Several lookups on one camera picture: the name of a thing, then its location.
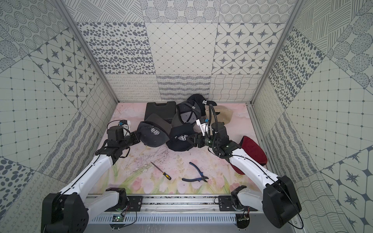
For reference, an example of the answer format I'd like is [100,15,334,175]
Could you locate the navy baseball cap metal buckle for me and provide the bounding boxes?
[166,123,197,152]

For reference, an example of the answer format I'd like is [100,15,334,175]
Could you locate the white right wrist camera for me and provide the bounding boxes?
[196,117,210,136]

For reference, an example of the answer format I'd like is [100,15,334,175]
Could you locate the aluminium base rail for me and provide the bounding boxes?
[90,194,259,225]

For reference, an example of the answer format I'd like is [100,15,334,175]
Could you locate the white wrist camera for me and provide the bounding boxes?
[118,119,129,130]
[196,117,210,136]

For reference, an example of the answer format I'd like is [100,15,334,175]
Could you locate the black plastic tool case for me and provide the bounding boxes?
[144,101,176,123]

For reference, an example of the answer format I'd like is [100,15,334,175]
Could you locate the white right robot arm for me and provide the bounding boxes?
[183,122,302,228]

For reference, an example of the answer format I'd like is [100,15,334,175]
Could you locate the blue handled pliers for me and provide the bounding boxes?
[182,162,209,183]

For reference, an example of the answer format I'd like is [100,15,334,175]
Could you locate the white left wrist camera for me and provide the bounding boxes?
[118,119,129,130]

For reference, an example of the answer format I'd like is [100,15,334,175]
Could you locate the beige baseball cap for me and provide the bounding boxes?
[205,105,233,124]

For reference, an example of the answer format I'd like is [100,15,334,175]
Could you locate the yellow handled screwdriver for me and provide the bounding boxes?
[151,162,172,180]

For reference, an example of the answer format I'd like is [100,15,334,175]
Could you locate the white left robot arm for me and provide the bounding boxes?
[40,126,140,233]

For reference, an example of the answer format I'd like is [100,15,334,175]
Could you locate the dark red baseball cap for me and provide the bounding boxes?
[233,136,268,166]

